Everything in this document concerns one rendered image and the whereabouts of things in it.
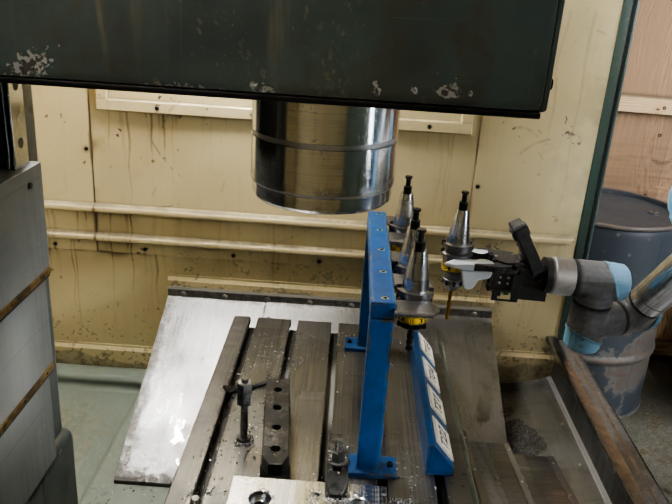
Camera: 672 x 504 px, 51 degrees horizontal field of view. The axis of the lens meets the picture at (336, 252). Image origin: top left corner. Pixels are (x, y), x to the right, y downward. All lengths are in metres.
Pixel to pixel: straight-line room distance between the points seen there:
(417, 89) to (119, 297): 1.53
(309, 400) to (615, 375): 1.96
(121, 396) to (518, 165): 1.23
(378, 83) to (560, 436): 1.38
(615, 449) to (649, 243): 1.47
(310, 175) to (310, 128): 0.05
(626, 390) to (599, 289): 1.85
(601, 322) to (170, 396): 1.01
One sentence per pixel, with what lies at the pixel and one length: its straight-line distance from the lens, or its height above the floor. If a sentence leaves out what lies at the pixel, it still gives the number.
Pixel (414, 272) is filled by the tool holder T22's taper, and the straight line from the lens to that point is 1.16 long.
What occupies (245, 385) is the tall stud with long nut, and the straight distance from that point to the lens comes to 1.27.
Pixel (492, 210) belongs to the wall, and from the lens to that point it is 1.90.
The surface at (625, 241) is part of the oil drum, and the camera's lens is 2.96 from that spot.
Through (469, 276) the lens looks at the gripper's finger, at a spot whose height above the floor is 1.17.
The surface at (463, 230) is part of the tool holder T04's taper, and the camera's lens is 1.39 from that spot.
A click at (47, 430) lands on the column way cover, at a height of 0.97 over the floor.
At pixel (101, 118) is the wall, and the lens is 1.92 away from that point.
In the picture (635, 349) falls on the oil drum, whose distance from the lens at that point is 3.21.
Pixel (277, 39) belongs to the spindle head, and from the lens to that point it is 0.65.
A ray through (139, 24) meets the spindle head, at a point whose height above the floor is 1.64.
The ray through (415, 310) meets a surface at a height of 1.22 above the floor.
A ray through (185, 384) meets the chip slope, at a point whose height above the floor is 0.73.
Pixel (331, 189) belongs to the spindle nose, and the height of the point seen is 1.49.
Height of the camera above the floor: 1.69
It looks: 21 degrees down
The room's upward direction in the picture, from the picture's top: 4 degrees clockwise
